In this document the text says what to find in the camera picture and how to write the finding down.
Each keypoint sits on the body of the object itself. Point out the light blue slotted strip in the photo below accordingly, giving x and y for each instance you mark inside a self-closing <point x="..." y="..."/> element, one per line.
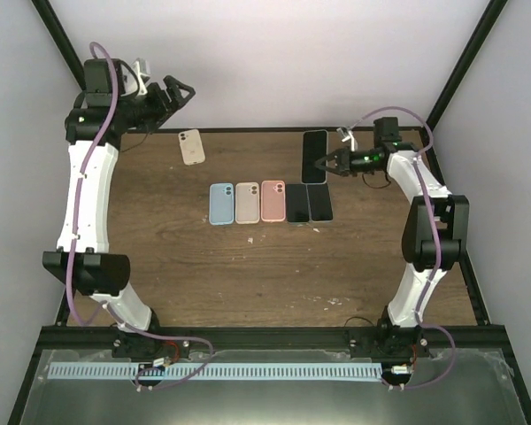
<point x="341" y="372"/>

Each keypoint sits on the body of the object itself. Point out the black frame post left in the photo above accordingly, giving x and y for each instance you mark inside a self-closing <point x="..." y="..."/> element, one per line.
<point x="73" y="66"/>

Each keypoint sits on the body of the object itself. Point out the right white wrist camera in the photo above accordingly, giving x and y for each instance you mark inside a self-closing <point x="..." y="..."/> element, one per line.
<point x="346" y="135"/>

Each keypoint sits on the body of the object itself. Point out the black front rail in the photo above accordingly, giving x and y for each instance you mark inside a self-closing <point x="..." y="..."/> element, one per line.
<point x="358" y="342"/>

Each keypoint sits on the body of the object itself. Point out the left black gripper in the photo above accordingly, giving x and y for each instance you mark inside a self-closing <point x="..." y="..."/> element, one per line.
<point x="161" y="109"/>

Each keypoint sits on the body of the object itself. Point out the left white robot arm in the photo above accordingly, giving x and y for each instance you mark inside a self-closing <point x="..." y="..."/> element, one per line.
<point x="117" y="97"/>

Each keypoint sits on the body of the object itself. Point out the black frame post right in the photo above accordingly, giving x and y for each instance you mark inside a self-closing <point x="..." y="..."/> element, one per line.
<point x="478" y="37"/>

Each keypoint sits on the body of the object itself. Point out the pink phone case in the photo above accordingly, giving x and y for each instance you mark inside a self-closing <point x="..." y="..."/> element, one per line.
<point x="273" y="202"/>

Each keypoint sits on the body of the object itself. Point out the silver phone from blue case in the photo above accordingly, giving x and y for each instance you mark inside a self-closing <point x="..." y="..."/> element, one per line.
<point x="314" y="147"/>

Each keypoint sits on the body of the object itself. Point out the black frame post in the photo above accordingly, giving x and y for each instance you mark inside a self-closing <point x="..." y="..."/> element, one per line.
<point x="73" y="66"/>
<point x="478" y="37"/>

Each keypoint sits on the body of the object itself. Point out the black screen phone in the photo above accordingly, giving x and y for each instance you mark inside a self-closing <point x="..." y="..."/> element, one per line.
<point x="297" y="206"/>

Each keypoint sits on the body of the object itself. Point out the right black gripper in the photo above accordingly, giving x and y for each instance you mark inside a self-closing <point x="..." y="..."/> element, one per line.
<point x="342" y="162"/>

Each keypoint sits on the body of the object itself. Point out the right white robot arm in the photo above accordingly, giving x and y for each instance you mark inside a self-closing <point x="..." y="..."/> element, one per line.
<point x="435" y="231"/>

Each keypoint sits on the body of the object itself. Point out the green phone from beige case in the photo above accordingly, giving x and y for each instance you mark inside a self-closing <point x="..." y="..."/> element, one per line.
<point x="320" y="203"/>

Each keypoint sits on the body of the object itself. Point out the blue cased phone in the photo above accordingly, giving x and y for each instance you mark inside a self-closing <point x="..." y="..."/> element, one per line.
<point x="221" y="204"/>

